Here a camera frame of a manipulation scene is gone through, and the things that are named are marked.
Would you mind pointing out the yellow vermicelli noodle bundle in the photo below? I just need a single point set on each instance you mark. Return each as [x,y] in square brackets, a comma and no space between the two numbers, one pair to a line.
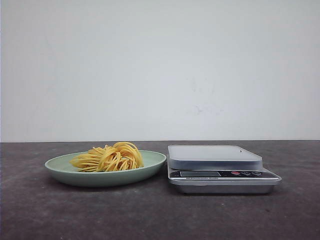
[120,156]

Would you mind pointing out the silver digital kitchen scale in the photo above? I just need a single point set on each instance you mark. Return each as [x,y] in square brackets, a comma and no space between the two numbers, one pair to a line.
[218,169]

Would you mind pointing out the light green round plate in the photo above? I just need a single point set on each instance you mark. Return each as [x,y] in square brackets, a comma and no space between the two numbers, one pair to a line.
[61,170]

